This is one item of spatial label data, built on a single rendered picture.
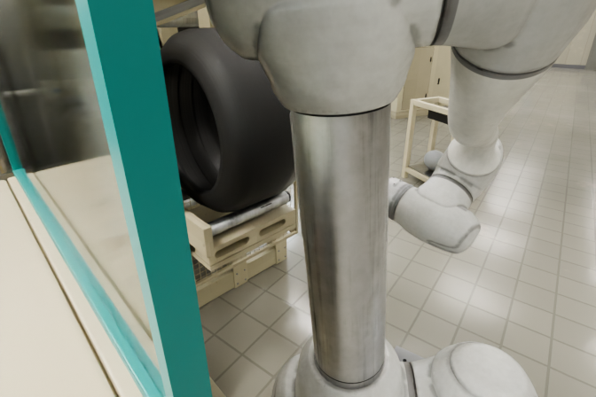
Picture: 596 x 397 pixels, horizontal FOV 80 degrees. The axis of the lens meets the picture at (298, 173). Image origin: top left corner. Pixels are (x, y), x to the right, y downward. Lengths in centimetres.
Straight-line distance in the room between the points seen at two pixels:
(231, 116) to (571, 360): 196
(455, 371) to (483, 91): 39
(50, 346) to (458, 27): 39
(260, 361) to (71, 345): 161
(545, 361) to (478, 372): 163
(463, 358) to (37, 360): 51
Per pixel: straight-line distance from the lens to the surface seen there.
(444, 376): 61
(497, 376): 62
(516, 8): 33
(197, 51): 102
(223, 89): 94
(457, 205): 78
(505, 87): 41
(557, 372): 221
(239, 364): 191
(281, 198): 125
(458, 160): 80
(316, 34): 29
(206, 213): 142
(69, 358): 33
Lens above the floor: 149
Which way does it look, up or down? 23 degrees down
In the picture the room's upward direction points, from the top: straight up
